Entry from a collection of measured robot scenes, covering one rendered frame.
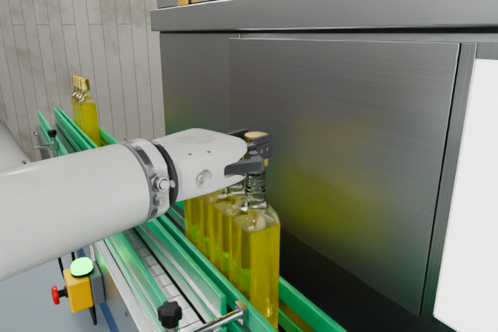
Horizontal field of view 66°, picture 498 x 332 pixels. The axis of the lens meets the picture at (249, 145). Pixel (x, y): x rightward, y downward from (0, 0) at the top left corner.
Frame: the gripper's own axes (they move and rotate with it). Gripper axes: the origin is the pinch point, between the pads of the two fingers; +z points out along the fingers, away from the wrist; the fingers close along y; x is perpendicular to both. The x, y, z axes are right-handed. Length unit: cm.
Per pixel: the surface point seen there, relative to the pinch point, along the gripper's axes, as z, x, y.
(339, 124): 11.8, -1.9, -6.9
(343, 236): 11.1, 15.0, -9.3
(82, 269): -8, 34, 41
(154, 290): -10.3, 21.9, 9.5
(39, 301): -7, 60, 75
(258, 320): -4.7, 22.1, -5.8
